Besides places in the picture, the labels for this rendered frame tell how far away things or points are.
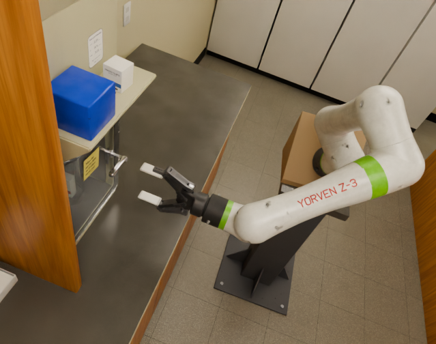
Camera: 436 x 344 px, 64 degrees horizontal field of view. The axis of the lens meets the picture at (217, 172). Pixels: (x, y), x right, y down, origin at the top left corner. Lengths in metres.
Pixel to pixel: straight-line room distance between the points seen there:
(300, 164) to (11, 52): 1.26
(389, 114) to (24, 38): 0.82
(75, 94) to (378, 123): 0.73
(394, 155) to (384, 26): 2.85
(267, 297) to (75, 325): 1.43
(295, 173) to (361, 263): 1.38
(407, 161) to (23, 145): 0.87
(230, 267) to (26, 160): 1.79
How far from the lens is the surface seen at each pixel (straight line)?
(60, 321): 1.17
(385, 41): 3.84
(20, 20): 0.53
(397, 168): 1.00
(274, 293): 2.37
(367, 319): 2.63
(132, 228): 1.29
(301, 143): 1.59
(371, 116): 1.00
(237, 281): 2.31
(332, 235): 2.82
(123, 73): 0.85
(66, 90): 0.73
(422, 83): 4.08
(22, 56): 0.56
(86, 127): 0.73
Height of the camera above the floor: 2.04
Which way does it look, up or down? 47 degrees down
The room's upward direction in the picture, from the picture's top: 19 degrees clockwise
